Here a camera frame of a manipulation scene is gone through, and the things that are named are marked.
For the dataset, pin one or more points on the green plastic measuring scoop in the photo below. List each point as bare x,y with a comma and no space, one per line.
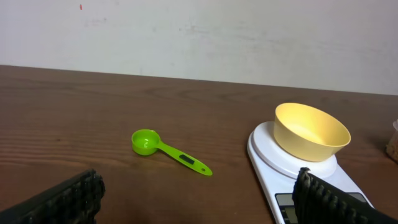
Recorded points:
146,142

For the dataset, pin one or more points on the clear container of soybeans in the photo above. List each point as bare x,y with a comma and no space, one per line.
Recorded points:
391,148

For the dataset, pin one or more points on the yellow plastic bowl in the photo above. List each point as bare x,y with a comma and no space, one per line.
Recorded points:
308,133

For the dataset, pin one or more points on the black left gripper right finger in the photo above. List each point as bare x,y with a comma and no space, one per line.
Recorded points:
318,202

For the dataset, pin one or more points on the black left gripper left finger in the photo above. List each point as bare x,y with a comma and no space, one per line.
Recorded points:
76,200

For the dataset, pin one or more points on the white digital kitchen scale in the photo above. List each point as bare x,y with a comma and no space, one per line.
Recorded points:
277,171

